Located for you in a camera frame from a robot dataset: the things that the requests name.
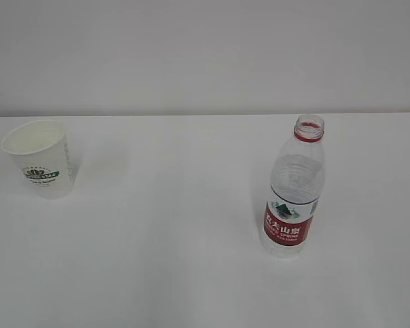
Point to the clear water bottle red label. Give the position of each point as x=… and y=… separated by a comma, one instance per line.
x=297, y=181

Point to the white paper cup green logo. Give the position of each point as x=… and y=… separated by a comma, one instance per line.
x=40, y=150

